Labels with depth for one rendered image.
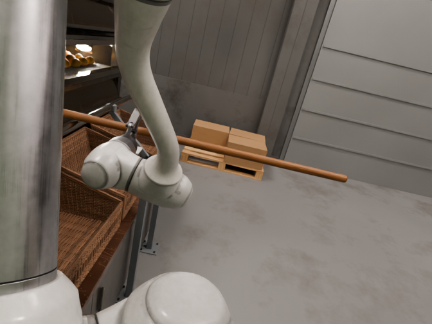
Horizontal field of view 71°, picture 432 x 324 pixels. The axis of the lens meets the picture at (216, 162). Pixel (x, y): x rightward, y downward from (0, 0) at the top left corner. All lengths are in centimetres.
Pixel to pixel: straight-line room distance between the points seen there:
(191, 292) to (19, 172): 24
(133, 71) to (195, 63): 404
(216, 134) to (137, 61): 367
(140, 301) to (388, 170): 527
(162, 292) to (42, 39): 32
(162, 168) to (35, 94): 45
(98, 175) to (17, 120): 45
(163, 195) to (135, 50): 37
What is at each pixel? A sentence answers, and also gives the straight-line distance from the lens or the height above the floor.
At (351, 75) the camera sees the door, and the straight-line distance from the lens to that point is 489.
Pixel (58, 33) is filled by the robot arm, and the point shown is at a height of 153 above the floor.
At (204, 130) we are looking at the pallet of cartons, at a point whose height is 37.
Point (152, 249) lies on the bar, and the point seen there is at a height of 1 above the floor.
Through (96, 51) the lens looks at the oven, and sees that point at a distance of 275.
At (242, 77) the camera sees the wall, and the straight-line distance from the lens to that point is 464.
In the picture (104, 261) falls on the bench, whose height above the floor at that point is 58.
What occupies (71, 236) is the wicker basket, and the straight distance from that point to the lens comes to 159.
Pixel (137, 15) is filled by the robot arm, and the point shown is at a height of 157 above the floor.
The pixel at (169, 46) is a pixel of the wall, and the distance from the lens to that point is 471.
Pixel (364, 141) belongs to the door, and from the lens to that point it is 519.
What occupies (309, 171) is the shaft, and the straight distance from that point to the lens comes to 120.
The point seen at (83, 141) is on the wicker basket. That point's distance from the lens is 216.
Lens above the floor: 156
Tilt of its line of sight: 21 degrees down
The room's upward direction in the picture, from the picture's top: 14 degrees clockwise
